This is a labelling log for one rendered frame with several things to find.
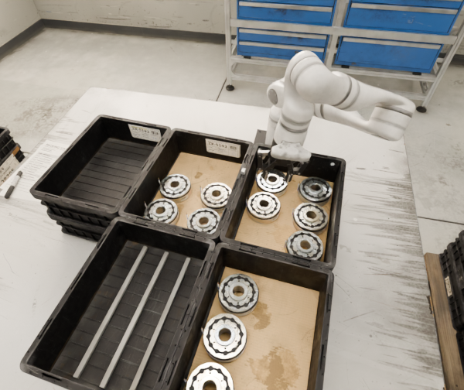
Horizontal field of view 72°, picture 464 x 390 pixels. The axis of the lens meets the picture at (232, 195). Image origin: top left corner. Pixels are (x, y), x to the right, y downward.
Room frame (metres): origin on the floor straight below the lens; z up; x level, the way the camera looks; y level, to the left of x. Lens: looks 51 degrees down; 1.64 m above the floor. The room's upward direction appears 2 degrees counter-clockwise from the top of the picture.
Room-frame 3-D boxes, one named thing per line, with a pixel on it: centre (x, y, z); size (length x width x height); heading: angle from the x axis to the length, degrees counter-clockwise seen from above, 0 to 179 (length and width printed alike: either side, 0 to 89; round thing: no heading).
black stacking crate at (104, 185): (0.76, 0.41, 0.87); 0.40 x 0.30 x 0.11; 162
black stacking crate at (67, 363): (0.29, 0.25, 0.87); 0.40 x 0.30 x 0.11; 162
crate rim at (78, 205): (0.76, 0.41, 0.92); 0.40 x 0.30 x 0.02; 162
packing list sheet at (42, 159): (0.95, 0.78, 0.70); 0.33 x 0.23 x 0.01; 166
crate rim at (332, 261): (0.58, -0.16, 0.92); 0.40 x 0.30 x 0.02; 162
